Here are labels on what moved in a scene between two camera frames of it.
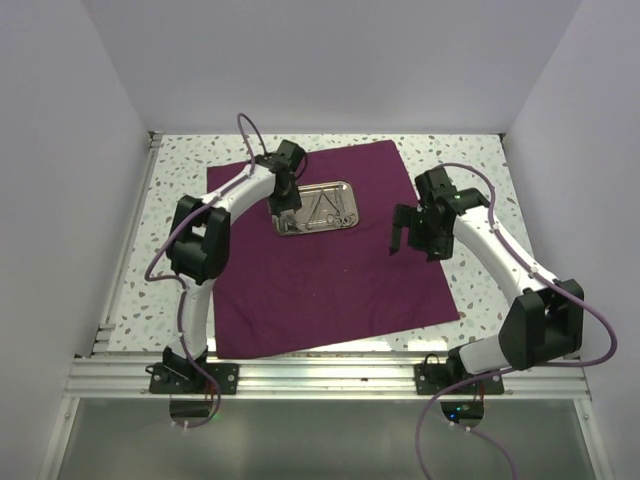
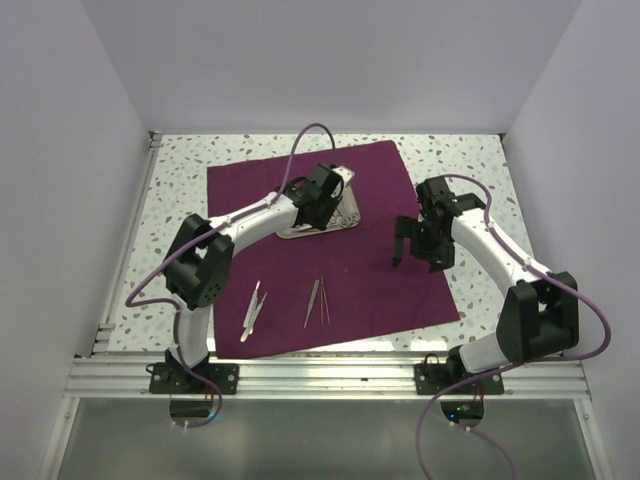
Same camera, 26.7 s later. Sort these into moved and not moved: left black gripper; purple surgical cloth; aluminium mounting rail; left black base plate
Moved: left black gripper
Not moved: aluminium mounting rail; left black base plate; purple surgical cloth
